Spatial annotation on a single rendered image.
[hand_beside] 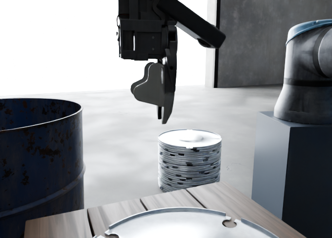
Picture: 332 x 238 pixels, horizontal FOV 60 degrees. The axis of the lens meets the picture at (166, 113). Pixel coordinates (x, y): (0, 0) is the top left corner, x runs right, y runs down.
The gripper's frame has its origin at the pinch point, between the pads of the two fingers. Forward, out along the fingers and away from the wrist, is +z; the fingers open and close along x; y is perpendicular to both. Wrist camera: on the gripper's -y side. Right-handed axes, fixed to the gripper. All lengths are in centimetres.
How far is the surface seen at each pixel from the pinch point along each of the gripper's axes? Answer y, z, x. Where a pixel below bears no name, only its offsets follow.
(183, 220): -1.9, 16.4, 4.5
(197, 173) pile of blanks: -27, 40, -64
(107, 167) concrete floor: 10, 51, -107
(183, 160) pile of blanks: -21, 34, -66
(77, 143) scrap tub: 16.2, 11.0, -21.9
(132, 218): 5.9, 16.3, 2.7
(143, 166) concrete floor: -9, 51, -104
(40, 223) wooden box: 20.0, 16.8, 0.7
